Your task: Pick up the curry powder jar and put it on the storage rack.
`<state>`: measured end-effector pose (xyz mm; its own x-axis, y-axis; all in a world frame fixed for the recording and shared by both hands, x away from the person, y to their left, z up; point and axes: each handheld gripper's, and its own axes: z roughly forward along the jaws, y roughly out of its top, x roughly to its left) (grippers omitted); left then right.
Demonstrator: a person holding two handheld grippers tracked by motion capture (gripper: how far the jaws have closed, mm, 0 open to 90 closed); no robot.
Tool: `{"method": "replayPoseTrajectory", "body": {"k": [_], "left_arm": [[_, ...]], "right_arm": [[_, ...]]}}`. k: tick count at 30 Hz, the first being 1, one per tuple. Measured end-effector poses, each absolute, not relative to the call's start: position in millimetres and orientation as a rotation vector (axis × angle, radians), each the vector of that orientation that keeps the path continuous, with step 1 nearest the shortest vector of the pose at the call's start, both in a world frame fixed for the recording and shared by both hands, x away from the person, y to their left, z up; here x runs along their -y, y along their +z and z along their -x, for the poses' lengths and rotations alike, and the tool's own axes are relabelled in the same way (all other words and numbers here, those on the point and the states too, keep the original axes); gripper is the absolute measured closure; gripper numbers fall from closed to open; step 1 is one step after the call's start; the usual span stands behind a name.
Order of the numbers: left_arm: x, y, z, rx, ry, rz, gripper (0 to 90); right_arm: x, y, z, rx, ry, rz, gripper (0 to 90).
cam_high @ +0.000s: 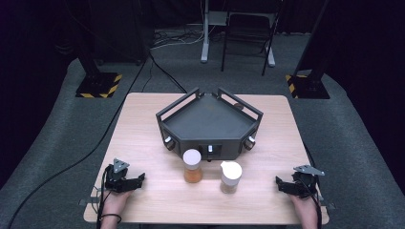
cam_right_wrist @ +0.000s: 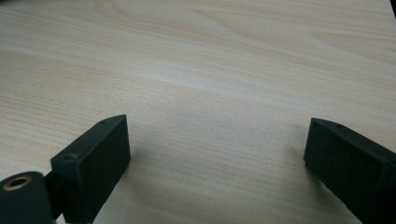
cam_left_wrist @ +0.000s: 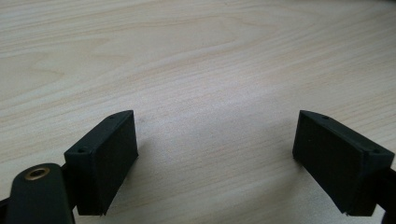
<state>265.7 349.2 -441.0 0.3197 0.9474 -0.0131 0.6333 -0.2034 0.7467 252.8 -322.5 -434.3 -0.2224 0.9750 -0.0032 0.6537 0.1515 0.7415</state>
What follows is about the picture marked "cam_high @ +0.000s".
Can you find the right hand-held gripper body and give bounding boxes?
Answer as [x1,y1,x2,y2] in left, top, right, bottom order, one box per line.
[289,164,326,198]

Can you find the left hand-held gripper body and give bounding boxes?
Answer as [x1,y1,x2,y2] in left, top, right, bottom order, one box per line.
[104,157,132,194]

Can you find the pale spice jar spout lid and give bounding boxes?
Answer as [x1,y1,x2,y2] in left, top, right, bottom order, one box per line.
[220,160,244,195]

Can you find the orange spice jar white lid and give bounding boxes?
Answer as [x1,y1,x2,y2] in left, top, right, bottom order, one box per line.
[182,148,203,184]

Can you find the dark grey corner rack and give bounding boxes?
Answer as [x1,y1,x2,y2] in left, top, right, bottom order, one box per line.
[155,87,265,162]

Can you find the person's right hand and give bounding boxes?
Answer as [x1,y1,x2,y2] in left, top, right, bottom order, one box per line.
[288,193,320,221]

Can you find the person's left hand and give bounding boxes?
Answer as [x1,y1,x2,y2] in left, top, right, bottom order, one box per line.
[102,188,134,218]

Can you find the black wristband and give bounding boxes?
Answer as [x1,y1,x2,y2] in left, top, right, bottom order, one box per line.
[100,213,123,223]

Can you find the black stand striped base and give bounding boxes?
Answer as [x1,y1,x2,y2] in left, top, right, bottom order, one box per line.
[63,0,123,99]
[285,0,332,100]

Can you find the black folding chair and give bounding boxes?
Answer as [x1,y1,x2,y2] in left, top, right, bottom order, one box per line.
[221,0,283,77]

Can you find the right hand-held gripper cable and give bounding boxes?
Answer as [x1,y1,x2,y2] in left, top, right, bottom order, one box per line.
[299,177,323,229]

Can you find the hand-held gripper cable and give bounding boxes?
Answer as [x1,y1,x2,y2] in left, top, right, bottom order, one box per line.
[94,167,112,229]
[299,177,323,229]

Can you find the left hand-held gripper cable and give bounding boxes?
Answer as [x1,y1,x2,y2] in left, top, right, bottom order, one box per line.
[94,167,112,229]

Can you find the grey table bracket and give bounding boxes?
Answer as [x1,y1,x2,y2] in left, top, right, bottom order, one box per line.
[318,199,337,211]
[78,198,100,207]

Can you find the long black floor cable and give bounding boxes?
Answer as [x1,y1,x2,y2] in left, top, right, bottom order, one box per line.
[7,51,189,229]

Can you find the white floor cables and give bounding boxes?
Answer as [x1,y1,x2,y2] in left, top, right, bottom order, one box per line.
[150,25,218,52]

